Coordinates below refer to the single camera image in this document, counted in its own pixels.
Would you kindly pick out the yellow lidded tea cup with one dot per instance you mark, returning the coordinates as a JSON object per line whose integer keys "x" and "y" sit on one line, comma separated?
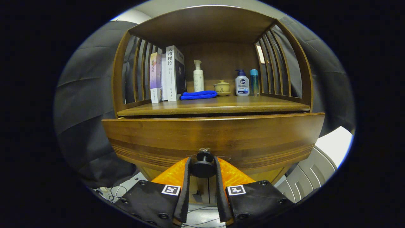
{"x": 222, "y": 87}

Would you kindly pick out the blue folded cloth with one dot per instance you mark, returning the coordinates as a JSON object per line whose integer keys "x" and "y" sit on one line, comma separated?
{"x": 198, "y": 95}

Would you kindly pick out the wooden countertop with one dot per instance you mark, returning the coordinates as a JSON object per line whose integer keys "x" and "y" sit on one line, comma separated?
{"x": 237, "y": 104}

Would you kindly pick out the thin white book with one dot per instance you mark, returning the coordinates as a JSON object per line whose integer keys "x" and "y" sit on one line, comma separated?
{"x": 164, "y": 79}

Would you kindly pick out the white appliance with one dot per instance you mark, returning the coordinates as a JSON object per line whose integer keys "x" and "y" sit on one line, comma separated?
{"x": 332, "y": 145}

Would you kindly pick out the white pump bottle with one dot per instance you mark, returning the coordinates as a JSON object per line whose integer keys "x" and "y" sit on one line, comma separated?
{"x": 198, "y": 80}

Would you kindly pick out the white bottle blue cap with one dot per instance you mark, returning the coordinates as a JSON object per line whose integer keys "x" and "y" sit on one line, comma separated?
{"x": 242, "y": 85}

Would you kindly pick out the wooden cabinet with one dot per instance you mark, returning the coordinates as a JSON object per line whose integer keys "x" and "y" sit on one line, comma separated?
{"x": 205, "y": 25}

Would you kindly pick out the teal bottle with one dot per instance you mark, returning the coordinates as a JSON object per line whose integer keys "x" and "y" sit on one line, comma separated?
{"x": 254, "y": 84}

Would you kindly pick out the wooden drawer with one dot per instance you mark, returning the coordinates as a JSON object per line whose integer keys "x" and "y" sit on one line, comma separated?
{"x": 221, "y": 133}

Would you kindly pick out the purple book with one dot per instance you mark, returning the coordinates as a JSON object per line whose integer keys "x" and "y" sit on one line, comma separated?
{"x": 155, "y": 76}

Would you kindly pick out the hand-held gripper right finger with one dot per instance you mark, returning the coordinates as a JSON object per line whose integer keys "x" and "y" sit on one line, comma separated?
{"x": 220, "y": 196}

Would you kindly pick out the thick white book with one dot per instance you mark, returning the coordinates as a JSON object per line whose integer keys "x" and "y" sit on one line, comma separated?
{"x": 173, "y": 76}

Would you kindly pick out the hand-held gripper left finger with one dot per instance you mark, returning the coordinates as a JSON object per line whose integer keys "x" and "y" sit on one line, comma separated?
{"x": 185, "y": 196}

